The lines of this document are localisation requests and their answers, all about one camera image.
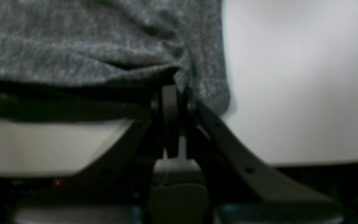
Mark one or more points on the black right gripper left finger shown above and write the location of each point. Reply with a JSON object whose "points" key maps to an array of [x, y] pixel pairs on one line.
{"points": [[114, 189]]}

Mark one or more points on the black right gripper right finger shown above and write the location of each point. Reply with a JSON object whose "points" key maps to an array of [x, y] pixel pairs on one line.
{"points": [[242, 188]]}

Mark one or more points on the grey t-shirt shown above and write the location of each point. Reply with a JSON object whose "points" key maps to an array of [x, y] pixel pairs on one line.
{"points": [[111, 50]]}

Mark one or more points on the black power strip red light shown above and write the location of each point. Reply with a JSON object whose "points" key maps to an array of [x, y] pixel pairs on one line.
{"points": [[17, 187]]}

